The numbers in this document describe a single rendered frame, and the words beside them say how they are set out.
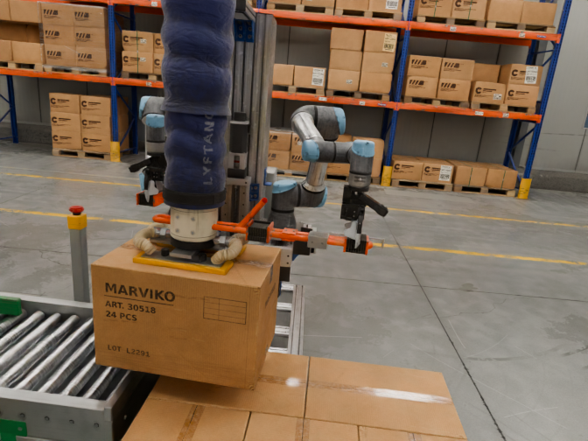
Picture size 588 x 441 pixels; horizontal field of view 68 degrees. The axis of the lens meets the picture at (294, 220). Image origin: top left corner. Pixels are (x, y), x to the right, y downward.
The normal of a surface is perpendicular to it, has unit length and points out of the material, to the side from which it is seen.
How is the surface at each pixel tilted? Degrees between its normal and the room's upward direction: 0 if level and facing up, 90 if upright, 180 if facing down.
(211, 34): 72
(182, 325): 89
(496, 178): 90
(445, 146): 90
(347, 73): 83
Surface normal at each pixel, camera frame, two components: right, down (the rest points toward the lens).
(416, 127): -0.04, 0.29
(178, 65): -0.37, -0.03
